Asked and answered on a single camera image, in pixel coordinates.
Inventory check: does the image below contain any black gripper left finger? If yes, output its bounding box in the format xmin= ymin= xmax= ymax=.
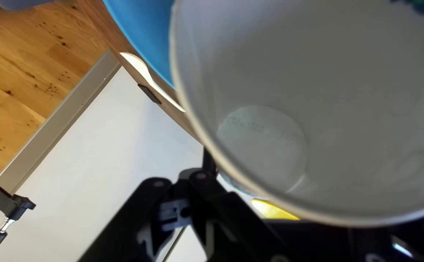
xmin=77 ymin=149 xmax=271 ymax=262

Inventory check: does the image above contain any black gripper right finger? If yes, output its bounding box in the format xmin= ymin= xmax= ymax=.
xmin=356 ymin=207 xmax=424 ymax=262

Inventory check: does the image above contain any white patterned paper cup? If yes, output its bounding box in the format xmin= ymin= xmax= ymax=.
xmin=168 ymin=0 xmax=424 ymax=230

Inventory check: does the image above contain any yellow plastic bowl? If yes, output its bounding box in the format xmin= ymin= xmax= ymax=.
xmin=248 ymin=197 xmax=302 ymax=223

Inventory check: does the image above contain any blue plastic bowl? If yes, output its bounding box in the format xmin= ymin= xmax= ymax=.
xmin=101 ymin=0 xmax=179 ymax=91

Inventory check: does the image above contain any black tape patch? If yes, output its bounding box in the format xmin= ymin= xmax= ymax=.
xmin=137 ymin=82 xmax=165 ymax=107

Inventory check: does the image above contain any blue grey chair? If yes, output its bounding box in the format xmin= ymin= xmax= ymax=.
xmin=0 ymin=0 xmax=53 ymax=12

